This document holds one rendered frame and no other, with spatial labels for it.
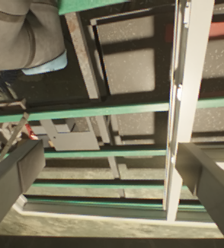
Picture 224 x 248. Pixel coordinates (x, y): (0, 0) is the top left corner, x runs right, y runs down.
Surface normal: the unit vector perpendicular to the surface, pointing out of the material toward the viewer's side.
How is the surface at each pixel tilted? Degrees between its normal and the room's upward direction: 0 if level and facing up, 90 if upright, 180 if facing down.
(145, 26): 0
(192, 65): 0
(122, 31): 0
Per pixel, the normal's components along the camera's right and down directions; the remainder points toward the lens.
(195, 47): -0.12, 0.65
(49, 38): 0.89, 0.11
